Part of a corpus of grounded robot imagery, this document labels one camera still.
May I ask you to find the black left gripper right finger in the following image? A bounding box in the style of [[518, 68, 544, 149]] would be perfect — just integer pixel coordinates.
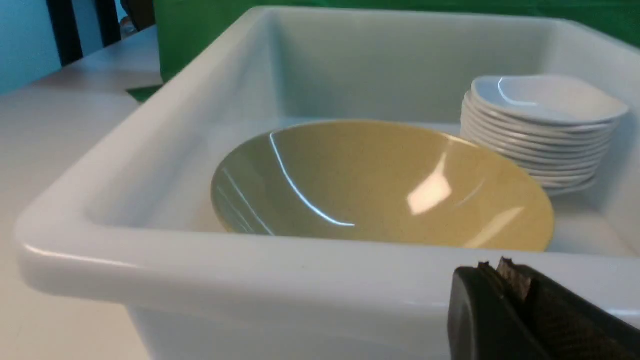
[[497, 257, 640, 360]]

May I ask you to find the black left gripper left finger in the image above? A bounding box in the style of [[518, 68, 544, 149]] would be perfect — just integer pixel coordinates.
[[447, 262, 551, 360]]

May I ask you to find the beige noodle bowl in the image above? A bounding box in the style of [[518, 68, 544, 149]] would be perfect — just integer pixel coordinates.
[[210, 120, 556, 252]]

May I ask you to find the stack of white dishes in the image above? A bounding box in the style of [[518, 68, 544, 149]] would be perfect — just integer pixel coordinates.
[[461, 74, 631, 196]]

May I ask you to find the large white plastic bin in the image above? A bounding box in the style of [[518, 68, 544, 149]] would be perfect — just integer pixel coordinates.
[[14, 6, 639, 360]]

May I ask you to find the green backdrop cloth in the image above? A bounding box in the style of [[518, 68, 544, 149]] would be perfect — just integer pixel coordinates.
[[122, 0, 639, 85]]

